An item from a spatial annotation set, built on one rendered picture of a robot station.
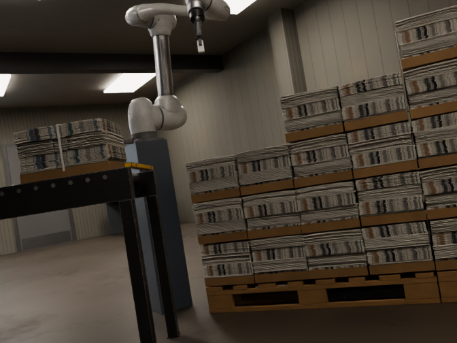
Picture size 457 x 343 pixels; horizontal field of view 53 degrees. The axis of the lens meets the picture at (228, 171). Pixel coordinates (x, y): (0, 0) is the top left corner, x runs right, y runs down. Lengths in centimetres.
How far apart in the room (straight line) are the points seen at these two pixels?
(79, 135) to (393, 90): 141
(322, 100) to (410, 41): 47
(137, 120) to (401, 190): 151
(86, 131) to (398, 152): 138
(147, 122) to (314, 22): 401
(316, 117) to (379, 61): 337
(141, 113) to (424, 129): 154
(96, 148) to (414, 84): 142
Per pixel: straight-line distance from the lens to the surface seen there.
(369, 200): 226
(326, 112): 228
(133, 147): 272
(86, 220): 1038
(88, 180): 176
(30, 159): 205
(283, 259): 237
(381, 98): 226
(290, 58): 639
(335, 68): 606
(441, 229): 226
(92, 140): 195
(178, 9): 271
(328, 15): 622
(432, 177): 224
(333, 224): 228
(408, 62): 227
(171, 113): 287
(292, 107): 232
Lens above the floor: 68
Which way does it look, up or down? 2 degrees up
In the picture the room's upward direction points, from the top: 9 degrees counter-clockwise
